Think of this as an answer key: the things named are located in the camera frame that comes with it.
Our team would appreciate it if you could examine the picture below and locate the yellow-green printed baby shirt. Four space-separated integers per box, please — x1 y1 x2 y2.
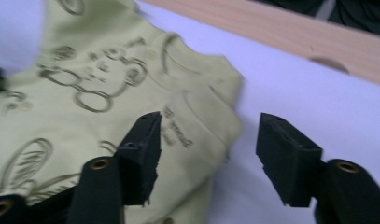
0 0 245 224

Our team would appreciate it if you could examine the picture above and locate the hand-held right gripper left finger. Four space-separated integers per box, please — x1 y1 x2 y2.
115 111 163 207

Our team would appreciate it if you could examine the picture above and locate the white metal desk frame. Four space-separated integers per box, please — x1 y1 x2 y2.
314 0 338 21

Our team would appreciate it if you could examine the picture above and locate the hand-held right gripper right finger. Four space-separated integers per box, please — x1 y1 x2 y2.
255 112 323 208

